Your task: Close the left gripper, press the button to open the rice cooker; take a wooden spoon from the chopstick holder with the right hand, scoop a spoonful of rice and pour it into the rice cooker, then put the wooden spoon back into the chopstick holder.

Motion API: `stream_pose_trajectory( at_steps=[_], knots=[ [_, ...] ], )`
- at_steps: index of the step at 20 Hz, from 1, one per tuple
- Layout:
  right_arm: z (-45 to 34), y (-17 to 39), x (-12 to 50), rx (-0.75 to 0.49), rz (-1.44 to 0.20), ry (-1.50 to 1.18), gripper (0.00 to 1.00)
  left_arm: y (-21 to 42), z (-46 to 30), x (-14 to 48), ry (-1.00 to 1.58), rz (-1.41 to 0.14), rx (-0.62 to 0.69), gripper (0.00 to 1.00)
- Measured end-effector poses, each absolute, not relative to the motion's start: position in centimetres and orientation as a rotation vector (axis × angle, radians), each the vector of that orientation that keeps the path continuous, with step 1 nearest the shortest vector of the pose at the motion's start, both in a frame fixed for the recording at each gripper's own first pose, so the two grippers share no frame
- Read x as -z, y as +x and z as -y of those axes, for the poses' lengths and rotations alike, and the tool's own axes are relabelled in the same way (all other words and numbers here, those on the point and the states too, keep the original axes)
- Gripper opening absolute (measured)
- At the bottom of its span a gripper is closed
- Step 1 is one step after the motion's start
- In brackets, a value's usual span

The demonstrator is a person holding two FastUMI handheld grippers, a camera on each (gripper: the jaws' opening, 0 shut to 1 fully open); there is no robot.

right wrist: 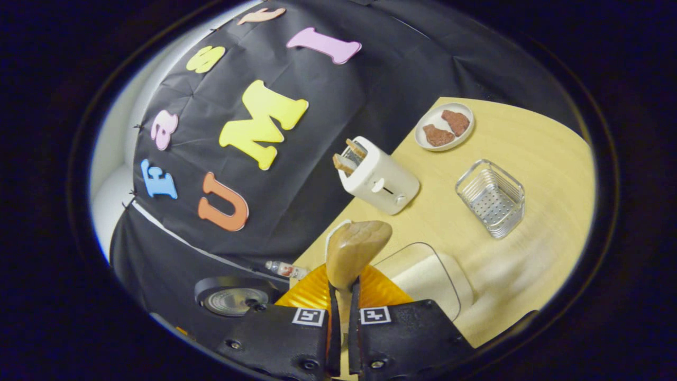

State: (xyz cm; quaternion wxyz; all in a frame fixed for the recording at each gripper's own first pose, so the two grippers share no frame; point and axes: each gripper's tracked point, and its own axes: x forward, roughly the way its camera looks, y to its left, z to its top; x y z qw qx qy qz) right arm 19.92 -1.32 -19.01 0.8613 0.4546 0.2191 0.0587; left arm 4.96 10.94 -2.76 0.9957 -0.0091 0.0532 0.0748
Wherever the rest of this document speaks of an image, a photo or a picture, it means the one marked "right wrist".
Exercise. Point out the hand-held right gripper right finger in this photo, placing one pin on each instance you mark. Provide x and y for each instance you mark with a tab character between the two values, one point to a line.
407	338

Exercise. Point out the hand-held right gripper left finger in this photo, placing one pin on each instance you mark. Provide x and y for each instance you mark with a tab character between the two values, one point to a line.
275	338

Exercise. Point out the dark grey rice cooker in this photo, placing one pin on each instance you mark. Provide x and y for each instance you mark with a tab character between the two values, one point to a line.
235	296

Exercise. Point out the white uncooked rice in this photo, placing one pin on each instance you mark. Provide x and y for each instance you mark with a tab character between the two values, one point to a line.
428	283

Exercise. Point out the clear plastic rice container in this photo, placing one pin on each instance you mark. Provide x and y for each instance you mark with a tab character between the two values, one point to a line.
423	270

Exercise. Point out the wooden spoon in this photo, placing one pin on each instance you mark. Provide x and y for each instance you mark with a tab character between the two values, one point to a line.
351	251

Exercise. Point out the small clear bottle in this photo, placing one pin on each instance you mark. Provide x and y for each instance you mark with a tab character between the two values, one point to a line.
285	270

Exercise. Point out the white toaster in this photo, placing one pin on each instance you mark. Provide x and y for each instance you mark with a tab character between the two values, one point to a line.
383	182

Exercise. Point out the toast slice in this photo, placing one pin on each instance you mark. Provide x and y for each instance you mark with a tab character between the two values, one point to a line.
344	164
356	148

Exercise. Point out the brown meat piece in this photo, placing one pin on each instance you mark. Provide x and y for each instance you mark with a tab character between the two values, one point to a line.
438	136
456	121

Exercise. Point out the white round plate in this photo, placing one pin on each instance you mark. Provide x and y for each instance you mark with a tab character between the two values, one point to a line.
426	119

